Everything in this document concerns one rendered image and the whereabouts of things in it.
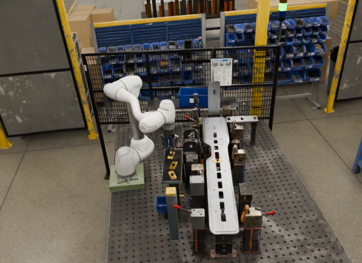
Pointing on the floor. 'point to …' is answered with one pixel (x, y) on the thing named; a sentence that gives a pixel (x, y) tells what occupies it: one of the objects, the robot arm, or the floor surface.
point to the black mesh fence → (180, 82)
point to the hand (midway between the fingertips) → (171, 151)
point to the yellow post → (260, 26)
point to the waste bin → (332, 67)
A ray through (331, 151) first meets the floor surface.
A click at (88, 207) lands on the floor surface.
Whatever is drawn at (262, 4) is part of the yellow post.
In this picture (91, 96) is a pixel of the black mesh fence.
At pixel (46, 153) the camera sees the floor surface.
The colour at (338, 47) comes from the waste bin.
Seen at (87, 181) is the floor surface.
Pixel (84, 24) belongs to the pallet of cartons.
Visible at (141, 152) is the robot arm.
